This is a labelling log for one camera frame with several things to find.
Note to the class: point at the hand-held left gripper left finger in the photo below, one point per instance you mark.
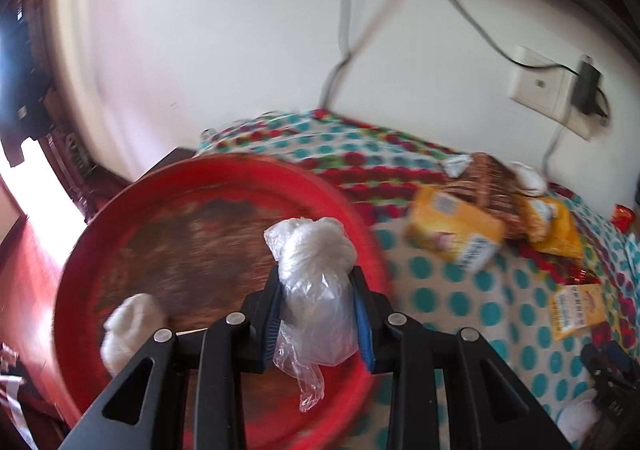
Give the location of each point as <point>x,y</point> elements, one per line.
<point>272,325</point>

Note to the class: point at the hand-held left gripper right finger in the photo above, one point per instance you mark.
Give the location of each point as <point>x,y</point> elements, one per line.
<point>362,330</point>

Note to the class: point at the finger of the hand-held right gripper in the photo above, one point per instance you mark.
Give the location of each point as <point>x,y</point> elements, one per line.
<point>602,360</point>

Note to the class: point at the red round tray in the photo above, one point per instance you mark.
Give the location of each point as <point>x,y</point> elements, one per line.
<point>200,240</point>

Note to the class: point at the yellow carton box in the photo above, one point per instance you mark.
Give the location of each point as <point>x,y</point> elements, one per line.
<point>450,225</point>

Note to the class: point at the yellow snack packet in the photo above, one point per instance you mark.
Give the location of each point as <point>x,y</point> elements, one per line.
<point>555,230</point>

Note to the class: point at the brown snack packet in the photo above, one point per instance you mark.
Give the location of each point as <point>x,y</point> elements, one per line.
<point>492,190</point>

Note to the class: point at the small yellow box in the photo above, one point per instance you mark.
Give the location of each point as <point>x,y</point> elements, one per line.
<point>572,310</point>

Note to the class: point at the polka dot tablecloth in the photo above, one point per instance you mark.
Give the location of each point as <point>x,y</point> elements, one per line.
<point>450,300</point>

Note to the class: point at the red foil packet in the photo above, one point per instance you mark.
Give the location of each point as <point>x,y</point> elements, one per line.
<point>624,219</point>

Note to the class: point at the black hanging jacket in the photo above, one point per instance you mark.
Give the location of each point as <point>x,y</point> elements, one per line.
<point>20,69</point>

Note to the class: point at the white wall socket plate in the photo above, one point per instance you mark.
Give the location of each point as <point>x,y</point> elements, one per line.
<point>537,79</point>

